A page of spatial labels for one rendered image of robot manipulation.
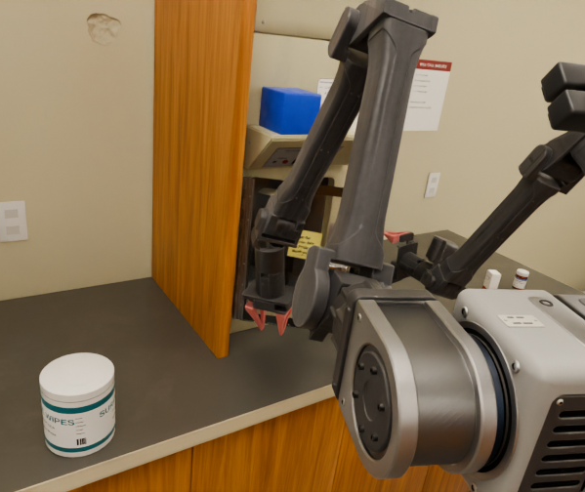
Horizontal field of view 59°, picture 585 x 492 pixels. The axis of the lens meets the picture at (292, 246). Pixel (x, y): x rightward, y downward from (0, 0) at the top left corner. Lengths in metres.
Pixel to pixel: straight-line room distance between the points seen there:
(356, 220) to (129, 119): 1.08
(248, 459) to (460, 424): 0.96
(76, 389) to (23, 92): 0.81
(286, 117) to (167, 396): 0.67
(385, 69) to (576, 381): 0.41
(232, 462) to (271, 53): 0.95
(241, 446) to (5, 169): 0.93
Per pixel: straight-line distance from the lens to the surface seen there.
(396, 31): 0.69
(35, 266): 1.67
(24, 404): 1.27
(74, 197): 1.61
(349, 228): 0.61
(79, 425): 1.07
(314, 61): 1.31
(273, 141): 1.15
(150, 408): 1.21
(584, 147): 1.09
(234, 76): 1.12
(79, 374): 1.07
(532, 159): 1.13
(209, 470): 1.30
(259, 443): 1.34
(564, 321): 0.49
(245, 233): 1.30
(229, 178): 1.15
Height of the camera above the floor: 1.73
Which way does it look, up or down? 23 degrees down
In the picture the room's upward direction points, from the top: 7 degrees clockwise
